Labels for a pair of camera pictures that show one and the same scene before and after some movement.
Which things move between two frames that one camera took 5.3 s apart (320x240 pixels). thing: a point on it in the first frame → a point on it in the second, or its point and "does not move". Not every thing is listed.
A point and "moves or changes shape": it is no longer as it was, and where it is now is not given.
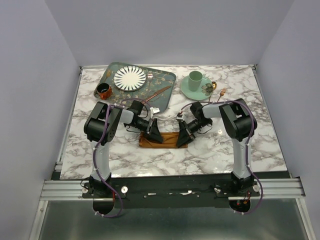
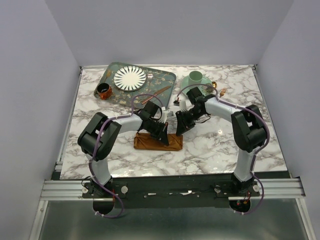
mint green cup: x=195 y=79 does not move
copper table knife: x=159 y=92 does not move
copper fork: x=222 y=92 does not move
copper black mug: x=104 y=91 does not move
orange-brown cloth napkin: x=170 y=140 moves or changes shape
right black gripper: x=184 y=136 → x=182 y=125
